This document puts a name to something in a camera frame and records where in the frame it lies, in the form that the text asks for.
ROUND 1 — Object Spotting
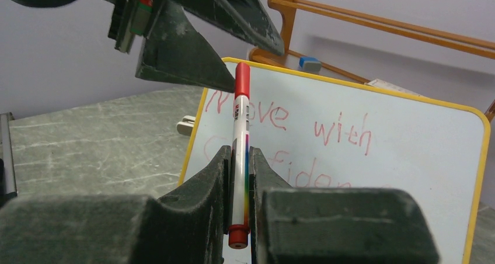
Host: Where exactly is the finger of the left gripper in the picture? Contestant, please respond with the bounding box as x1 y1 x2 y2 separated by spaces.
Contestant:
172 0 285 55
135 1 235 93

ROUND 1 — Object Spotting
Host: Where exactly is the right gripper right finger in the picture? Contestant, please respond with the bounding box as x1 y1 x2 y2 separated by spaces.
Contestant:
249 147 439 263

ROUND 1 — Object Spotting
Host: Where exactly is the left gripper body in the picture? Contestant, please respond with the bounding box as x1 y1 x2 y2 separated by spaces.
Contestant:
104 0 165 54

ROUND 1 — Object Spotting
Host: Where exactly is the white red-ended marker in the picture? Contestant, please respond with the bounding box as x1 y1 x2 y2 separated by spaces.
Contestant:
228 62 250 249

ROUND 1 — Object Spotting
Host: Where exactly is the yellow framed whiteboard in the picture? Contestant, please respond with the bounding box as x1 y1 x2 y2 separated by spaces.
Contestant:
177 57 492 264

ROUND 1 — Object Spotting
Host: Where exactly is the grey white stapler-like block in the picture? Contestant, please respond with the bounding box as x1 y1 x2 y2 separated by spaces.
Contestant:
176 115 196 137

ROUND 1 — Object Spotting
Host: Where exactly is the blue whiteboard eraser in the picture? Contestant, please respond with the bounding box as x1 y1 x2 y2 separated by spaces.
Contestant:
298 56 322 74

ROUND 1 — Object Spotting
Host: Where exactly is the white red marker box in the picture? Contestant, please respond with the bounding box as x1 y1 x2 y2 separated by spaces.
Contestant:
366 79 421 96

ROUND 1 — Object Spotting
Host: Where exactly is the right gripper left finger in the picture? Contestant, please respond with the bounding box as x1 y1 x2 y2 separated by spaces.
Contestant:
1 146 231 263

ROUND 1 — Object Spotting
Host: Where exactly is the wooden two-tier rack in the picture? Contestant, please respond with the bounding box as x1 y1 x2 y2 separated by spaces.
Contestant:
247 0 495 124

